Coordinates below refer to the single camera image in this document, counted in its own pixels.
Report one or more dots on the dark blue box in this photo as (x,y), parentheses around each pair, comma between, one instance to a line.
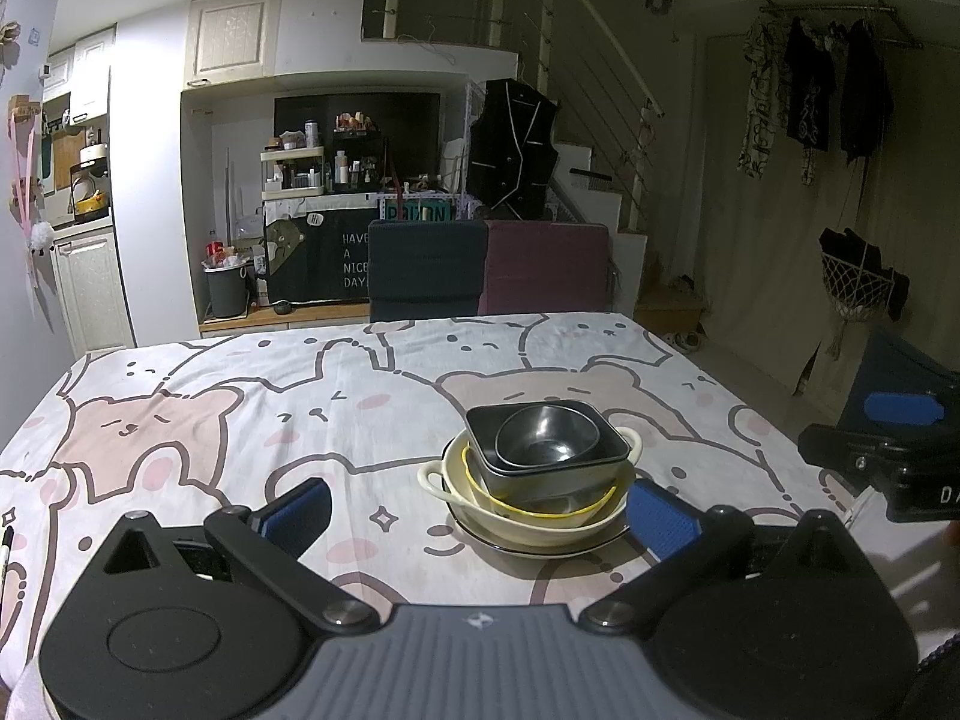
(900,367)

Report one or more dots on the hanging net basket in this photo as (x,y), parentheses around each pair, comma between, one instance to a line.
(862,277)

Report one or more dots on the pair of shoes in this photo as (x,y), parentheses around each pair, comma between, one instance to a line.
(688,341)

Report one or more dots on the white square plate black rim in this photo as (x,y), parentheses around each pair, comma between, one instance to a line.
(604,537)

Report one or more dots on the plain black hanging garment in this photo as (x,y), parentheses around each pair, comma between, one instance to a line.
(866,90)

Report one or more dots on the black and white pen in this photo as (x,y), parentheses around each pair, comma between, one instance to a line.
(7,544)

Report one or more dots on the black printed hanging shirt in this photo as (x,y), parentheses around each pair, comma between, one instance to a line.
(810,90)

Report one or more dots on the staircase railing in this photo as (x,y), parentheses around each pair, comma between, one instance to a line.
(592,37)

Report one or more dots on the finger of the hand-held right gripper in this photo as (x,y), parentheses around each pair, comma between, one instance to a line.
(904,407)
(844,454)

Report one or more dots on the clothes rack bar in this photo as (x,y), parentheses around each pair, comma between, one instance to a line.
(900,34)

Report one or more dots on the round steel bowl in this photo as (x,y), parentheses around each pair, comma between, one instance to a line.
(547,439)

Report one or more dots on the pink ribbon decoration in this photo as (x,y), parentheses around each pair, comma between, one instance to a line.
(26,187)

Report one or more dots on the large rectangular steel container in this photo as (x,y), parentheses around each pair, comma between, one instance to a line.
(555,481)

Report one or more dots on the white lower kitchen cabinet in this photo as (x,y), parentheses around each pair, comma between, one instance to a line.
(94,292)

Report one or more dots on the cartoon bear printed sheet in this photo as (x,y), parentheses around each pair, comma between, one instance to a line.
(225,450)

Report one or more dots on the white shelf organizer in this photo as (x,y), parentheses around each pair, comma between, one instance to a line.
(292,191)

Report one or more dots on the floral bowl yellow rim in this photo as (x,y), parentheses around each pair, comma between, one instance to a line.
(480,491)

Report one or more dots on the wooden platform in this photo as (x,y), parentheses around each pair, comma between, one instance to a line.
(315,315)

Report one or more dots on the grey trash bin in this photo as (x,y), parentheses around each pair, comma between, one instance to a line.
(225,292)

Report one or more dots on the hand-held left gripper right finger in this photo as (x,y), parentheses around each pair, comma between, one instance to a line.
(660,517)

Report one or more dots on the white cabinet door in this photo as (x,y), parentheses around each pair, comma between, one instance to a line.
(234,34)

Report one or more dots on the black printed cloth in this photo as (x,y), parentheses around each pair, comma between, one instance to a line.
(330,255)

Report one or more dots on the patterned hanging garment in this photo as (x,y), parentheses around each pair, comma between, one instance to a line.
(761,105)

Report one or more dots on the black jacket white trim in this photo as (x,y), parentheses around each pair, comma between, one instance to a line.
(514,150)

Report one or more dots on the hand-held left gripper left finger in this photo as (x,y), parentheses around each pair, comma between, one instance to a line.
(296,517)

